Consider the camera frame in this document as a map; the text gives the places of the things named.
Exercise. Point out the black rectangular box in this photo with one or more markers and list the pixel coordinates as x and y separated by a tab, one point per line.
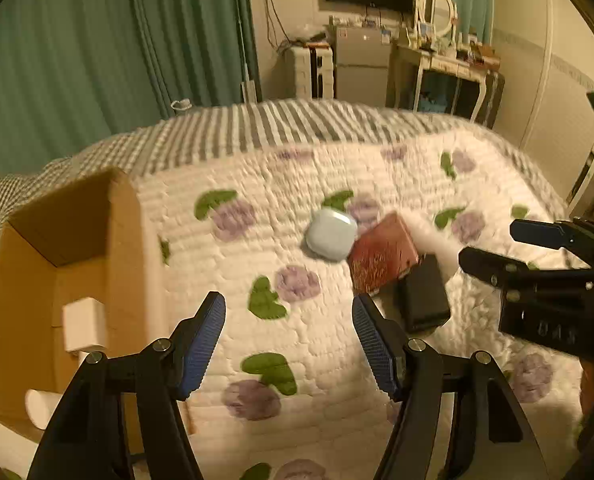
422	292

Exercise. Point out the white charger block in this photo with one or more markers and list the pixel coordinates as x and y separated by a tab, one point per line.
84	324

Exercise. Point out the cardboard box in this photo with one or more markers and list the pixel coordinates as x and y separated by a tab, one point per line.
122	270

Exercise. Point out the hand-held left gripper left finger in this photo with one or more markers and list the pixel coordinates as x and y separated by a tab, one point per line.
204	340

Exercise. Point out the silver mini fridge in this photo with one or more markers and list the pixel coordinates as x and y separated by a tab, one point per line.
361	65

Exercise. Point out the light blue earbuds case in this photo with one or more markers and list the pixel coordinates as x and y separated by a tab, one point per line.
330	234

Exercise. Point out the dressing table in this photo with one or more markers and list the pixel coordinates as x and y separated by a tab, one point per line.
447	85

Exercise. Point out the red patterned box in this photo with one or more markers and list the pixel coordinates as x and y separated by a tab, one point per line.
383	255

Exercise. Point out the floral quilted blanket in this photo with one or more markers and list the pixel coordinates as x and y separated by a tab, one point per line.
327	310

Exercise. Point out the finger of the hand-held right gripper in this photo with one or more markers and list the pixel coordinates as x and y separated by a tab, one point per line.
542	232
492	265

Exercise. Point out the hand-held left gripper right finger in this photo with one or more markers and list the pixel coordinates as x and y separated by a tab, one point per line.
377	345

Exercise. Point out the round vanity mirror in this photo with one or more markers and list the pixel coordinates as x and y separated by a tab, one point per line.
438	5

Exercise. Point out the white cylinder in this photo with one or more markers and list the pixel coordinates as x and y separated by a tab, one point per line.
41	405

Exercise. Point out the white suitcase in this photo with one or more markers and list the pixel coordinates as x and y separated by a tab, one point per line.
310	72

